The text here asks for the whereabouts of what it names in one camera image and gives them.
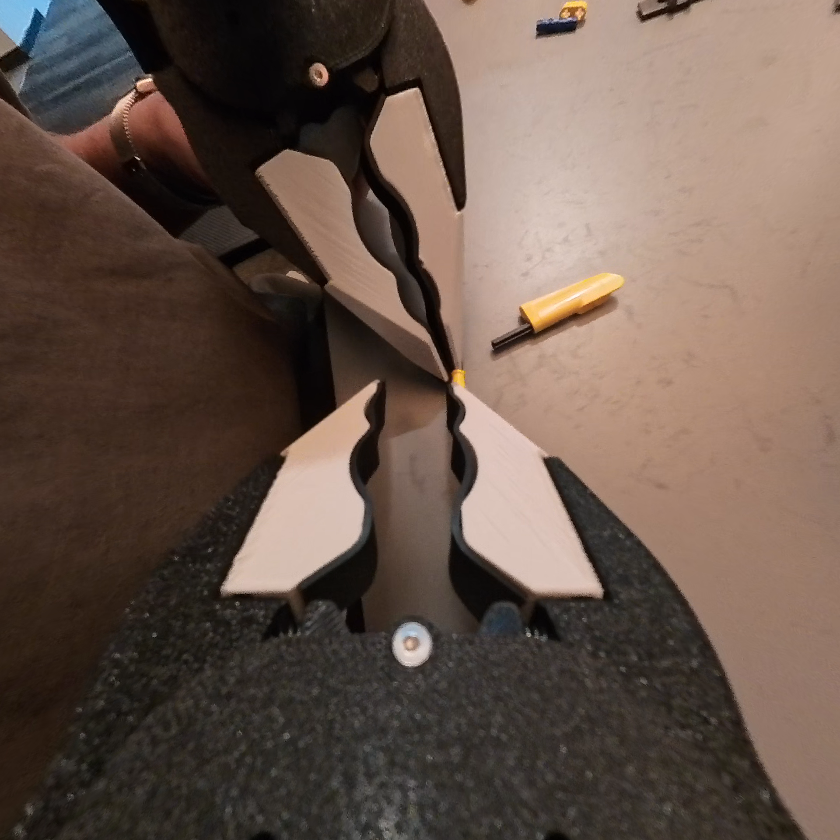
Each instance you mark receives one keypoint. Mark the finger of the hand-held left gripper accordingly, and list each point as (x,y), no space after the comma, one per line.
(433,216)
(341,249)

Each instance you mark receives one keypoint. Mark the yellow plastic toy piece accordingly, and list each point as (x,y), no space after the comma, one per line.
(571,300)

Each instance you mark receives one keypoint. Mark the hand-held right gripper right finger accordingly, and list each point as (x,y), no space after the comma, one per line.
(525,525)

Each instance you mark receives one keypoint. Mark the person's brown shirt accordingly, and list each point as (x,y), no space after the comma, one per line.
(131,394)

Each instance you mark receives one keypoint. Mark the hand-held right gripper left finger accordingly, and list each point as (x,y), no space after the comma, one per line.
(302,525)

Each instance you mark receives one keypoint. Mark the person's left hand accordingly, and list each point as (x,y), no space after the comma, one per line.
(164,144)

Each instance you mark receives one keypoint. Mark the dark blue cloth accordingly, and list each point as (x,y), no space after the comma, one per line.
(79,59)

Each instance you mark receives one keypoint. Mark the black toy track link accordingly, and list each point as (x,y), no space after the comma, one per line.
(666,6)

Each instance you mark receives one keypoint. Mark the small yellow toy connector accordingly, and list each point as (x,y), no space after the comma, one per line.
(459,375)

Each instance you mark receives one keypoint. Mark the black office chair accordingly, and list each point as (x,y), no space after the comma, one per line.
(216,233)

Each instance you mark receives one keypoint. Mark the person's left forearm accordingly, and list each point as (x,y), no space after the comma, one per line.
(92,148)

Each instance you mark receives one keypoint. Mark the small blue yellow toy piece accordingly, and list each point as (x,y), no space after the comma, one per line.
(561,18)

